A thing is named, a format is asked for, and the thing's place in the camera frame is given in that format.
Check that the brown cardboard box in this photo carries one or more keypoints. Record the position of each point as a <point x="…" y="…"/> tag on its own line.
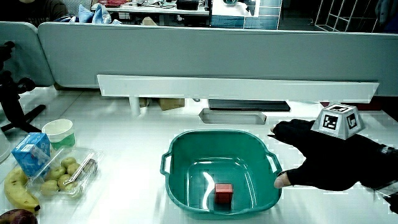
<point x="171" y="103"/>

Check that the teal plastic basin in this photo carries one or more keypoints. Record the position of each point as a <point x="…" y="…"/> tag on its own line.
<point x="192" y="149"/>

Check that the person's right hand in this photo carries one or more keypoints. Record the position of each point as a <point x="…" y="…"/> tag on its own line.
<point x="329" y="161"/>

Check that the small grey partition panel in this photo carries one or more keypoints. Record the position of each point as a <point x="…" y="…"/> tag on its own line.
<point x="21" y="53"/>

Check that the black box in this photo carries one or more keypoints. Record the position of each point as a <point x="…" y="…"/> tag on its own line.
<point x="187" y="4"/>

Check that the white desk shelf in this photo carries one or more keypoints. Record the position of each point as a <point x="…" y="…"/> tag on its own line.
<point x="236" y="88"/>

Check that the red block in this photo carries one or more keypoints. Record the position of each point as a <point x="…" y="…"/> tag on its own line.
<point x="224" y="193"/>

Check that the green and white paper cup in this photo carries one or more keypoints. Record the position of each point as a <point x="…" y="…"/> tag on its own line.
<point x="60" y="133"/>

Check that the blue and white cabinet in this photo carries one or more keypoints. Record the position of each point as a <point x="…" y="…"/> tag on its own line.
<point x="236" y="18"/>

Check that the white grid rack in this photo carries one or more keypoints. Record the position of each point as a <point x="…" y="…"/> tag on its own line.
<point x="342" y="15"/>

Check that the large grey partition panel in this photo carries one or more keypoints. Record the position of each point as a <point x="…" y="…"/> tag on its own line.
<point x="186" y="53"/>

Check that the blue drink carton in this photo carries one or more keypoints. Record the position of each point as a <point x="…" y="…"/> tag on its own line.
<point x="29" y="152"/>

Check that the blue cloth bundle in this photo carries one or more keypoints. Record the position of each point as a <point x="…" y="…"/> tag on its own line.
<point x="93" y="15"/>

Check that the background white desk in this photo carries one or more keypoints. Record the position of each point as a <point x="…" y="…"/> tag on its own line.
<point x="149" y="9"/>

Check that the pile of green fruits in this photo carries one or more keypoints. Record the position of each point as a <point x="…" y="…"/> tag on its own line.
<point x="57" y="172"/>

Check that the dark red apple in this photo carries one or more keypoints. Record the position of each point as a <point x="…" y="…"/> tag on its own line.
<point x="17" y="217"/>

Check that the yellow banana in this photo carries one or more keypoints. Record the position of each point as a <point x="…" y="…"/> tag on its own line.
<point x="15" y="189"/>

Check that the clear plastic fruit container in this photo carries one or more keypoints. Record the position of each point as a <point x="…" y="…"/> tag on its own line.
<point x="90" y="158"/>

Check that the black flat keyboard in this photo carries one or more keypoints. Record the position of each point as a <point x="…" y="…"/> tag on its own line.
<point x="248" y="105"/>

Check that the black camera tripod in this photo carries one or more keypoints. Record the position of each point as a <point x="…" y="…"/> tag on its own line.
<point x="12" y="102"/>

